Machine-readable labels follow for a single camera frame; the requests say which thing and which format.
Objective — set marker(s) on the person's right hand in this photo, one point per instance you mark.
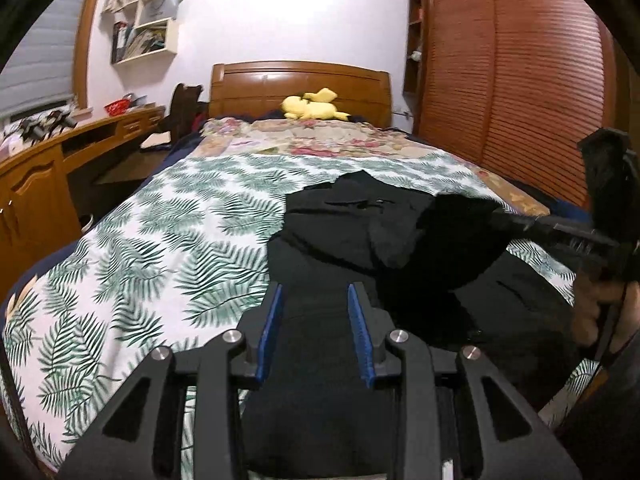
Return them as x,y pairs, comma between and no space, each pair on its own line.
590,310

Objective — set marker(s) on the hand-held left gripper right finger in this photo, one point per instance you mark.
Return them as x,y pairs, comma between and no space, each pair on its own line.
361,330

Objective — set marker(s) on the leaf print bed sheet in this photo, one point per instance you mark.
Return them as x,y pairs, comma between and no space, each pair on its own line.
150,260

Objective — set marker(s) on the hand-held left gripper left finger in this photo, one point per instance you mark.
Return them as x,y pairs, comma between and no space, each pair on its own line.
270,330

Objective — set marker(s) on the wooden louvred wardrobe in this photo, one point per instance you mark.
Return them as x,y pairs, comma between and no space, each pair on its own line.
525,70

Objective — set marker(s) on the white paper sheet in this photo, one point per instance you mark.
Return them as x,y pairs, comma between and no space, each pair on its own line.
155,141

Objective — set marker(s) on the wooden window frame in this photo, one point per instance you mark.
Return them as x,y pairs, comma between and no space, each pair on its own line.
87,35

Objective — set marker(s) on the small white figurine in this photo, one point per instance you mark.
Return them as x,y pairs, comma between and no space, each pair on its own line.
416,56

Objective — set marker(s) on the grey bag on shelf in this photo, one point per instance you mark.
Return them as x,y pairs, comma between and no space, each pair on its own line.
160,7

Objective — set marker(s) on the wooden headboard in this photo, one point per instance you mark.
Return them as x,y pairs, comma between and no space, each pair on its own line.
270,90

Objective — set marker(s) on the yellow plush toy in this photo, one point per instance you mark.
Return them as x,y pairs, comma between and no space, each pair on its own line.
312,107

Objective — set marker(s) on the black gadgets on desk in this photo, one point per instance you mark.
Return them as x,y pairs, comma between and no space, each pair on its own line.
45,127

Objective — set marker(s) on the row of books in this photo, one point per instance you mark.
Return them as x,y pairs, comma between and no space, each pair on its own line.
121,42

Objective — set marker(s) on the floral quilt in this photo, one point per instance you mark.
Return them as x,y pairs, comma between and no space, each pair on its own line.
320,142

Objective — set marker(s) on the wooden open wardrobe shelf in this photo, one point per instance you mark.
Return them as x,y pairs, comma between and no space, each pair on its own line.
412,25

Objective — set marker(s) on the black garment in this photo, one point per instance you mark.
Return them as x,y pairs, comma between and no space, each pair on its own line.
340,240

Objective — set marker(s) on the red bowl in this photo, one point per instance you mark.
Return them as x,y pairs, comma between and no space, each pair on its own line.
117,108

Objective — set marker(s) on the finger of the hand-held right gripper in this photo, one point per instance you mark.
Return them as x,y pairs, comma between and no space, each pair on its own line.
565,235

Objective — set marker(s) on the person's dark clothing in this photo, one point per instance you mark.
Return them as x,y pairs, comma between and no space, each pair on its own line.
610,420

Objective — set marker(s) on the grey window blind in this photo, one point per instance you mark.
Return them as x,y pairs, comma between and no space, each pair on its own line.
45,60

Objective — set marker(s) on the wooden desk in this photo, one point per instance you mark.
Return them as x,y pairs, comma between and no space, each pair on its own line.
35,195

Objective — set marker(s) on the white wall shelf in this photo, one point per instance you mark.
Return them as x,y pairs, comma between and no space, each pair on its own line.
170,40

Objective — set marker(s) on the chair with dark clothes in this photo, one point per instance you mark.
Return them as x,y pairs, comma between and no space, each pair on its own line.
180,110

